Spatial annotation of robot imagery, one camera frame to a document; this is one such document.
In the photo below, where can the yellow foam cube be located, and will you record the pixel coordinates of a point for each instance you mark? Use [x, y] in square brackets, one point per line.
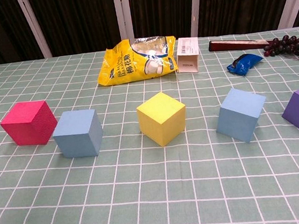
[153, 122]

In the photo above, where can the light blue foam cube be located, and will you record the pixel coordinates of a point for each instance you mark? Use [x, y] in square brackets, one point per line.
[74, 139]
[237, 121]

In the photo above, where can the yellow marshmallow bag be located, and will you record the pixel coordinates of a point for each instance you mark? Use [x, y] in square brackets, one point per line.
[118, 72]

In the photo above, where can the green checked tablecloth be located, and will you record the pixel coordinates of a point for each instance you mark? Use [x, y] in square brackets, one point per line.
[158, 192]

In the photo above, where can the dark red folded fan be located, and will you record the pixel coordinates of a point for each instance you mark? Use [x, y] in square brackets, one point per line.
[225, 45]

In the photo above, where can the blue snack packet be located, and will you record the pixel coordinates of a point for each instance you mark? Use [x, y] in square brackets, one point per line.
[241, 65]

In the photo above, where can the dark pleated curtain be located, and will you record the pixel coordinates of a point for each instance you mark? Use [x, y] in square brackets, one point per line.
[79, 17]

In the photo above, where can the pink-red foam cube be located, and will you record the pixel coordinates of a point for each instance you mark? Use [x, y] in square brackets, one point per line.
[21, 126]

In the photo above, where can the dark red grape bunch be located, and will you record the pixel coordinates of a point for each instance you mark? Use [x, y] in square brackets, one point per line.
[282, 46]

